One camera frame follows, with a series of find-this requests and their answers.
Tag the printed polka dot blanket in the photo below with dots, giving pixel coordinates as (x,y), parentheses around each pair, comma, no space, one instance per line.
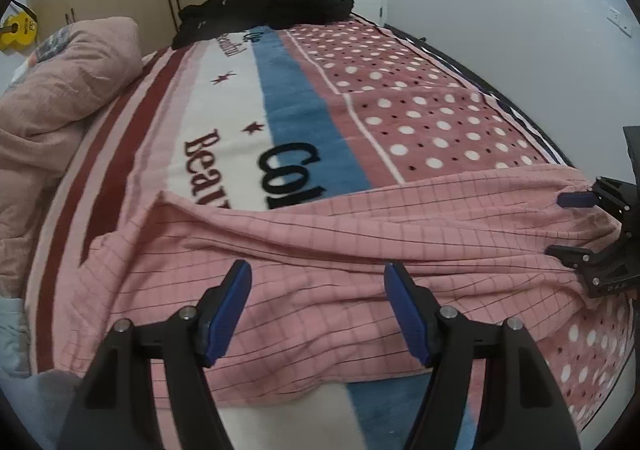
(300,95)

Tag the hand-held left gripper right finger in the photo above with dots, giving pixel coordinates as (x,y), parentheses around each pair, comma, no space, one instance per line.
(406,315)

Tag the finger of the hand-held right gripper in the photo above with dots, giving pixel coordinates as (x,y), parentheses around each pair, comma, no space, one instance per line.
(570,255)
(575,200)

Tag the pink plaid pants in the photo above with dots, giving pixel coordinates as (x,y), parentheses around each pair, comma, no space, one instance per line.
(325,255)

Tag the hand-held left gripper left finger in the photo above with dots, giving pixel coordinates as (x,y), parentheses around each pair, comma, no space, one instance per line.
(231,310)

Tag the white wall socket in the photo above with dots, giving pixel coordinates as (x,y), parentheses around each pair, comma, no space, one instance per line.
(620,21)

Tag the black clothes pile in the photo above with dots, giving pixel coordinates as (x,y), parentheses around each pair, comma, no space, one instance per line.
(300,2)

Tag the light blue cloth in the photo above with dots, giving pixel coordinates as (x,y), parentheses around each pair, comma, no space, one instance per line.
(30,380)

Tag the yellow ukulele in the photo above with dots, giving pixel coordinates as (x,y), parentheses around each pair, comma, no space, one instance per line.
(20,30)

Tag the pink quilt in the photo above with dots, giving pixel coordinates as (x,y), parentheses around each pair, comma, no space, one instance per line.
(65,95)

